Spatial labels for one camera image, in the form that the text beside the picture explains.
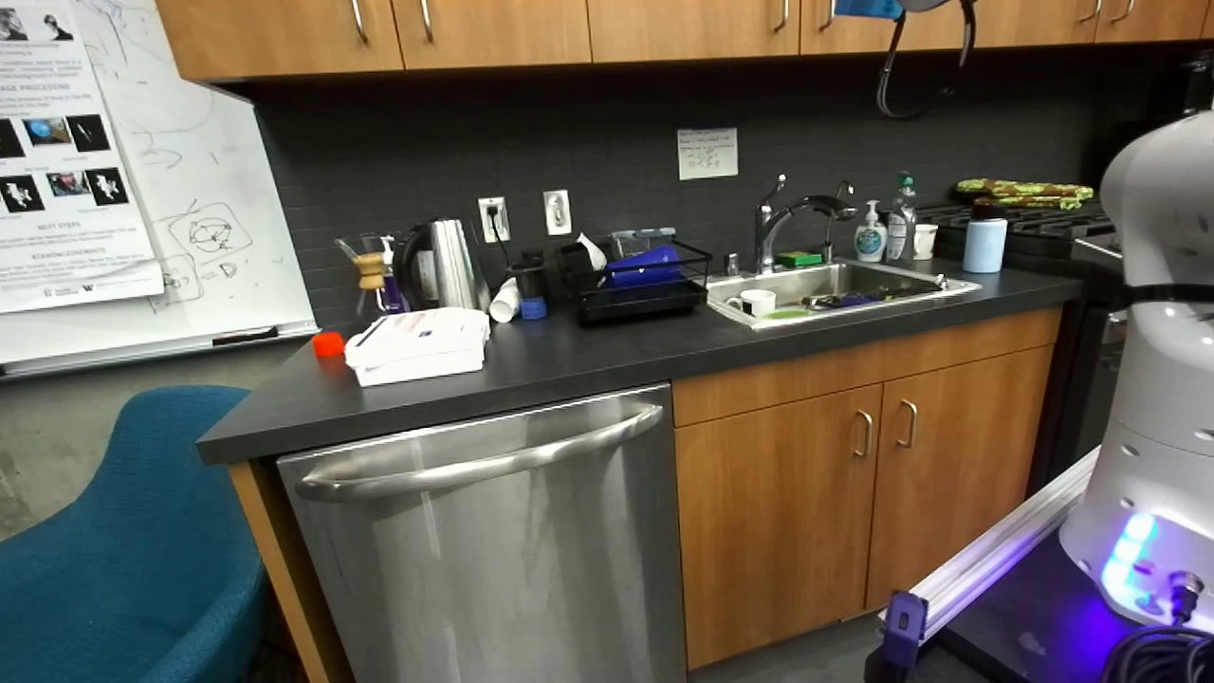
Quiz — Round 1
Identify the white wall note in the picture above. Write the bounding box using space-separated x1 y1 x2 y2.
670 124 743 186

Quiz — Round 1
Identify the aluminium frame rail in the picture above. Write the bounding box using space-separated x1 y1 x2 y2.
904 446 1104 639

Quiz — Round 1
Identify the yellow green cloth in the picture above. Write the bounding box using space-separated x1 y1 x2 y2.
953 173 1101 217

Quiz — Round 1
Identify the small purple bottle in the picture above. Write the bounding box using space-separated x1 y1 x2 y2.
377 238 414 313

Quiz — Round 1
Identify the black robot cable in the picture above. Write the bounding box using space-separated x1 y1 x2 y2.
871 0 978 124

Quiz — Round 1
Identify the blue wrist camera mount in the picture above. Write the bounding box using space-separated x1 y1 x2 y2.
831 0 944 23

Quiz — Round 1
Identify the blue container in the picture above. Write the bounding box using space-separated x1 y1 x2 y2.
604 243 688 296

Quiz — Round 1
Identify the hand soap pump bottle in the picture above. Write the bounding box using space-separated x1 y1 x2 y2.
851 198 891 267

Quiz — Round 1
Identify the black dish rack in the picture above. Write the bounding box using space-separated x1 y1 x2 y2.
571 235 712 330

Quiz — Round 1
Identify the white wall outlet plate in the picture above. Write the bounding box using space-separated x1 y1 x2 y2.
542 186 578 238
473 188 517 245

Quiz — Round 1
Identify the black whiteboard marker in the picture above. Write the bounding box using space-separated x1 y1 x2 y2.
210 322 283 350

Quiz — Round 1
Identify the blue corner bracket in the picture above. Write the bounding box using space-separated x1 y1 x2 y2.
880 588 933 673

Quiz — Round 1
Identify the stainless steel sink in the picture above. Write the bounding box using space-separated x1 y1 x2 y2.
700 258 985 332

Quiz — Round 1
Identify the white curved object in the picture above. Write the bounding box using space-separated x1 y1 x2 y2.
571 229 610 278

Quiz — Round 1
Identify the green capped dish soap bottle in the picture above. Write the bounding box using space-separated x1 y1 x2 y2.
882 169 923 267

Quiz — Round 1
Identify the blue chair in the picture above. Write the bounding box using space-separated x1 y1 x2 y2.
0 383 269 683

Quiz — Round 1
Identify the white poster with dark photos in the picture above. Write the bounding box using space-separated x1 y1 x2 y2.
0 0 169 317

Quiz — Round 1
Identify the stainless steel dishwasher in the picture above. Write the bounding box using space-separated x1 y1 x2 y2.
273 378 691 683

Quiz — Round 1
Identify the white flat box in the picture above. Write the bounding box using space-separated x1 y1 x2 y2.
340 303 494 389

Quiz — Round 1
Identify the wooden lower cabinet door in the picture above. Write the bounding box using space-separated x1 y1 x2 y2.
866 343 1057 609
670 383 882 673

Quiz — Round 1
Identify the silver lower cabinet handle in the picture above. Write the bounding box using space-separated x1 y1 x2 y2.
851 405 880 464
891 396 923 453

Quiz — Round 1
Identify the white paper filter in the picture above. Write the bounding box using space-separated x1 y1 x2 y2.
485 273 523 326

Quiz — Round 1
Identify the glass pour over coffee maker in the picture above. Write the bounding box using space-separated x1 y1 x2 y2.
332 233 399 317

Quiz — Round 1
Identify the chrome kitchen faucet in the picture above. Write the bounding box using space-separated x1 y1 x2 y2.
752 169 866 278

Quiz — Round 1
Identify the steel dishwasher handle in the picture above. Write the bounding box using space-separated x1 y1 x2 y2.
294 398 670 501

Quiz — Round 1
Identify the black cable bundle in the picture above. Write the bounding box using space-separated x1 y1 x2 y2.
1104 625 1214 683

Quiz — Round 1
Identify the white whiteboard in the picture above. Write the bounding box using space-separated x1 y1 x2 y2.
0 0 322 383

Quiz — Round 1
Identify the clear plastic container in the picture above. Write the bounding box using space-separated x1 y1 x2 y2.
607 224 681 260

